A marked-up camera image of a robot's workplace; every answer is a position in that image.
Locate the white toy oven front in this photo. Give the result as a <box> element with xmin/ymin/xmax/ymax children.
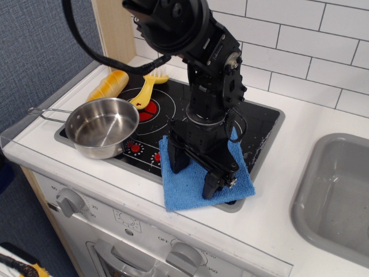
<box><xmin>34</xmin><ymin>173</ymin><xmax>292</xmax><ymax>276</ymax></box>

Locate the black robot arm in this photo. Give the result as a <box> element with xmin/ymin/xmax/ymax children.
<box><xmin>122</xmin><ymin>1</ymin><xmax>246</xmax><ymax>199</ymax></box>

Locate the wooden side panel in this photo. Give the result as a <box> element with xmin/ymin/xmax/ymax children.
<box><xmin>92</xmin><ymin>0</ymin><xmax>136</xmax><ymax>63</ymax></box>

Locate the grey left oven knob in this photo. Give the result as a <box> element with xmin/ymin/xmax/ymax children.
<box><xmin>56</xmin><ymin>188</ymin><xmax>85</xmax><ymax>218</ymax></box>

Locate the grey oven knob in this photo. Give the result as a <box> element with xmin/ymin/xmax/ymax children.
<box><xmin>165</xmin><ymin>242</ymin><xmax>203</xmax><ymax>276</ymax></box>
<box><xmin>56</xmin><ymin>188</ymin><xmax>85</xmax><ymax>218</ymax></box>

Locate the yellow object bottom left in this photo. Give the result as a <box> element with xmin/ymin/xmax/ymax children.
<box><xmin>21</xmin><ymin>264</ymin><xmax>50</xmax><ymax>277</ymax></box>

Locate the yellow dish brush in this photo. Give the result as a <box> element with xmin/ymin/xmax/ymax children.
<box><xmin>130</xmin><ymin>66</ymin><xmax>169</xmax><ymax>110</ymax></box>

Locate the toy bread loaf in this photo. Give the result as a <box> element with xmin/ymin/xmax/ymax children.
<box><xmin>86</xmin><ymin>70</ymin><xmax>129</xmax><ymax>102</ymax></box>

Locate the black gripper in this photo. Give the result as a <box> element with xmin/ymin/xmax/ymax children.
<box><xmin>167</xmin><ymin>114</ymin><xmax>239</xmax><ymax>200</ymax></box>

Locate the blue cloth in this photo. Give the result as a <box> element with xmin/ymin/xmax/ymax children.
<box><xmin>159</xmin><ymin>136</ymin><xmax>255</xmax><ymax>211</ymax></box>

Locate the grey sink basin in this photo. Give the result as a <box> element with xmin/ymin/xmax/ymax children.
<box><xmin>291</xmin><ymin>133</ymin><xmax>368</xmax><ymax>267</ymax></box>

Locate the stainless steel pot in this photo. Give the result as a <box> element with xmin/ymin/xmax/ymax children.
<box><xmin>27</xmin><ymin>98</ymin><xmax>140</xmax><ymax>160</ymax></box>

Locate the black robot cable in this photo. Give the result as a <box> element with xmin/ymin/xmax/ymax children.
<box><xmin>62</xmin><ymin>0</ymin><xmax>172</xmax><ymax>76</ymax></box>

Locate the grey right oven knob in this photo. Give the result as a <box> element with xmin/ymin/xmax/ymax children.
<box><xmin>165</xmin><ymin>242</ymin><xmax>203</xmax><ymax>276</ymax></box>

